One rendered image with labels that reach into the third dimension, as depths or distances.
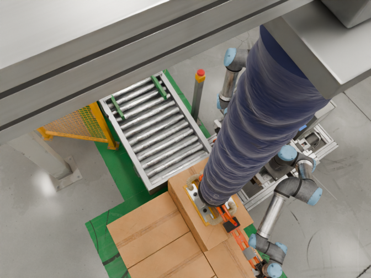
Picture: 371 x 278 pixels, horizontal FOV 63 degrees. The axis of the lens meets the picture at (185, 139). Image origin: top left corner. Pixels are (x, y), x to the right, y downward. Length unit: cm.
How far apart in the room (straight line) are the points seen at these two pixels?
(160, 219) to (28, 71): 250
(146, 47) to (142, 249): 247
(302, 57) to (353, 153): 352
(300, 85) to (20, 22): 52
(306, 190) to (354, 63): 142
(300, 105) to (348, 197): 311
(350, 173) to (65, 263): 317
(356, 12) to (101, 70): 38
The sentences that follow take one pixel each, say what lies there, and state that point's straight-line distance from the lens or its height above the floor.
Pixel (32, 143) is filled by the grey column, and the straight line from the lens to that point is 268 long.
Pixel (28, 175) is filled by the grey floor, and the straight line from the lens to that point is 370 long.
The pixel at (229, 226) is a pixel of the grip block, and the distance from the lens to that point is 220.
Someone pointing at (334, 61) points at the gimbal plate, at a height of 288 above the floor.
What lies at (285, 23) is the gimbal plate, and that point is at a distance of 55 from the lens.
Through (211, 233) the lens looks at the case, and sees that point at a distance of 233.
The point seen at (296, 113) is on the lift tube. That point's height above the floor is 260.
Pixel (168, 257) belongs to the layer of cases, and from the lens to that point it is 270.
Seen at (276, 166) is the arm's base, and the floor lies 109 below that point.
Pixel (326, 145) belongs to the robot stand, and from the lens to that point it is 363.
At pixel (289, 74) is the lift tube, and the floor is 274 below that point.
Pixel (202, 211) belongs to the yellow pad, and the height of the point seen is 97.
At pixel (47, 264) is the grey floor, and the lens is 346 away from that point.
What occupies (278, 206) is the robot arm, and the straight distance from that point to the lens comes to 189.
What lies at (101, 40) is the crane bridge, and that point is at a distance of 28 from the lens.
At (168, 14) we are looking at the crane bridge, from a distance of 30.
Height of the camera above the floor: 325
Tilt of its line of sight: 68 degrees down
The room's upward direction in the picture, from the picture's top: 6 degrees clockwise
